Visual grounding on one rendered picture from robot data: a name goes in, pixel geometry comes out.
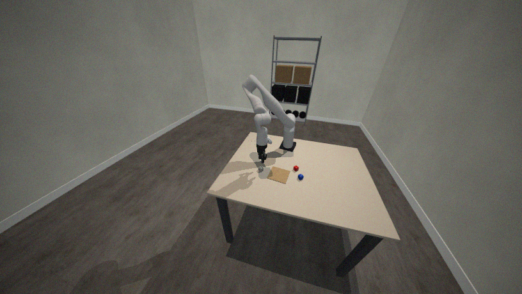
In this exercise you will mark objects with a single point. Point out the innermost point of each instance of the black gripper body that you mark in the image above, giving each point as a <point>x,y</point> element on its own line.
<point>262,148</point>

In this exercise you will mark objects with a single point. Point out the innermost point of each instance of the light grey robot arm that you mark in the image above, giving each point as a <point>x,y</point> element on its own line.
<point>262,117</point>

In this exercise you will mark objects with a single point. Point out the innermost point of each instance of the tan mat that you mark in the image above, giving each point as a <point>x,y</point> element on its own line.
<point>278,174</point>

